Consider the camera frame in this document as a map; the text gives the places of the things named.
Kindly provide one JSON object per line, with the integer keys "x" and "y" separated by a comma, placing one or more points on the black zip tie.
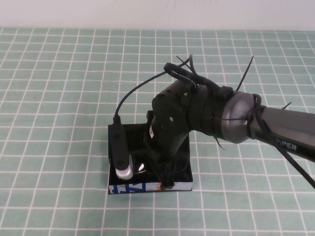
{"x": 221, "y": 145}
{"x": 246, "y": 73}

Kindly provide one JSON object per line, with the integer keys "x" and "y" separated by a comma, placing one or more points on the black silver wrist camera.
{"x": 119, "y": 147}

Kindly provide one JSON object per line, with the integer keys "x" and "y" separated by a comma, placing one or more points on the black printed glasses case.
{"x": 183, "y": 159}

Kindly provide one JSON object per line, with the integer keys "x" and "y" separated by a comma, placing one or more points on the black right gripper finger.
{"x": 169, "y": 180}
{"x": 161, "y": 177}

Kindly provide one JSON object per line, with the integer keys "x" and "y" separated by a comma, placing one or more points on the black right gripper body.
{"x": 167, "y": 142}

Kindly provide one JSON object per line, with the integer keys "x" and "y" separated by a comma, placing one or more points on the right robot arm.
{"x": 236, "y": 115}

